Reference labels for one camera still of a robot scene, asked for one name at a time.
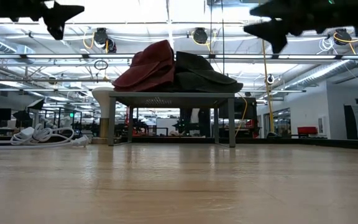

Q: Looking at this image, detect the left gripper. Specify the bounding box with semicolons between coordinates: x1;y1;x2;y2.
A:
0;0;85;40

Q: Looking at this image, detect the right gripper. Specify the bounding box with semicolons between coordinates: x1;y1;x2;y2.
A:
243;0;358;54

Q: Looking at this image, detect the dark grey baseball cap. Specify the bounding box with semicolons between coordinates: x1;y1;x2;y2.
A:
175;71;244;91
175;51;226;82

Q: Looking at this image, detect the red box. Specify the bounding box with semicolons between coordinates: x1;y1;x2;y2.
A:
296;126;319;136

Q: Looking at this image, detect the grey perforated metal stand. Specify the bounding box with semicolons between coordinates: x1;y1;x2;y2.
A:
108;91;236;148

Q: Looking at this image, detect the black ceiling cord reel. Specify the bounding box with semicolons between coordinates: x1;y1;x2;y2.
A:
93;27;109;46
193;27;209;45
334;28;352;46

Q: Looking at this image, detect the white power adapter cable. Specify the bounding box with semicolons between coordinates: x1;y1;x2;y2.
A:
0;123;91;150

